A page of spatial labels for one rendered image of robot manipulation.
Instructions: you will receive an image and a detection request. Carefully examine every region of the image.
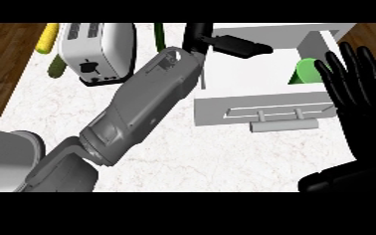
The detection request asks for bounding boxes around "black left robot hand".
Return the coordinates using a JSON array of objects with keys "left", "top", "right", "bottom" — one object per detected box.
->
[{"left": 182, "top": 22, "right": 274, "bottom": 60}]

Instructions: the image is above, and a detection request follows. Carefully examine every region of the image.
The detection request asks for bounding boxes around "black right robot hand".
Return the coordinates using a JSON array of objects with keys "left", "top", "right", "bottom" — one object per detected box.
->
[{"left": 296, "top": 41, "right": 376, "bottom": 193}]

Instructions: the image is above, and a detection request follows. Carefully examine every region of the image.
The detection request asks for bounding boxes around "white open drawer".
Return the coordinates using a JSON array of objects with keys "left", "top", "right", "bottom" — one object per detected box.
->
[{"left": 193, "top": 44, "right": 340, "bottom": 100}]

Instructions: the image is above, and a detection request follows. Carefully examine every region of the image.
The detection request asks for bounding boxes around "green cup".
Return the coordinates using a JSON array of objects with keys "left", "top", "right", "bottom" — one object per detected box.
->
[{"left": 286, "top": 57, "right": 333, "bottom": 86}]

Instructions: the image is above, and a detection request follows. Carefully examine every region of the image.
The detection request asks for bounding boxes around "dark green thin vegetable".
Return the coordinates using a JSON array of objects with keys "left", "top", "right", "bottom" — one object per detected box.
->
[{"left": 153, "top": 22, "right": 169, "bottom": 53}]

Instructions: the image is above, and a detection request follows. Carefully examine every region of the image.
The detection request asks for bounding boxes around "white toaster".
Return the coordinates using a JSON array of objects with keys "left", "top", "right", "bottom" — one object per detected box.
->
[{"left": 56, "top": 22, "right": 140, "bottom": 88}]

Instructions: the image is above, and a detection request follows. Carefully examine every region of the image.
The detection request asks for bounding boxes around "green cucumber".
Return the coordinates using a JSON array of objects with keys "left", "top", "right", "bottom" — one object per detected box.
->
[{"left": 45, "top": 53, "right": 69, "bottom": 80}]

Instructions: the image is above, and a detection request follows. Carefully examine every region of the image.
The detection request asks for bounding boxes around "yellow corn cob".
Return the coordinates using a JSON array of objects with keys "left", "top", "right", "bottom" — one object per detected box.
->
[{"left": 34, "top": 22, "right": 60, "bottom": 55}]

